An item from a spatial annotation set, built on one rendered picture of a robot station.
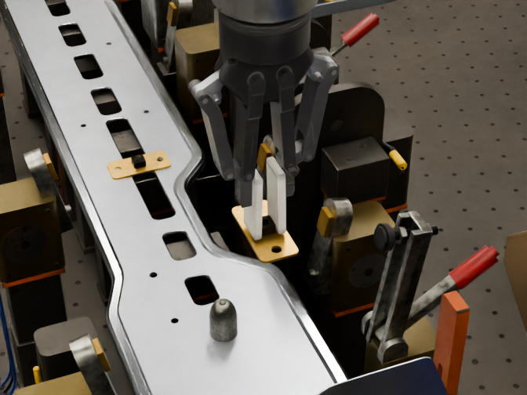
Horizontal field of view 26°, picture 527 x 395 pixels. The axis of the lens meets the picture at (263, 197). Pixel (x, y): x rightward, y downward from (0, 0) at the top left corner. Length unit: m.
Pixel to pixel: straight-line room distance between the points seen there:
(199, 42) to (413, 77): 0.74
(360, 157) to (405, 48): 1.04
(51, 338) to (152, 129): 0.41
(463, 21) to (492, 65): 0.18
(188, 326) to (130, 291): 0.09
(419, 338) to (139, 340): 0.32
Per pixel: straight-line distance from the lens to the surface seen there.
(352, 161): 1.38
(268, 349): 1.31
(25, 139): 2.17
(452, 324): 1.10
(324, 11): 1.61
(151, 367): 1.30
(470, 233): 1.95
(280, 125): 0.99
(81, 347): 1.16
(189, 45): 1.68
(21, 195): 1.48
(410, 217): 1.16
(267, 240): 1.06
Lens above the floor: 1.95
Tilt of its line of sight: 39 degrees down
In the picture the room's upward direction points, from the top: straight up
